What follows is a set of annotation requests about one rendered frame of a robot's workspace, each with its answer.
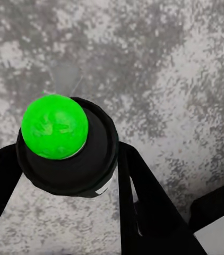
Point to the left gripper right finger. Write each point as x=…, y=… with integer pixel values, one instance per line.
x=170, y=234

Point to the insectifuge atomizer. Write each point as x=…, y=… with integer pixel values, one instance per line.
x=67, y=146

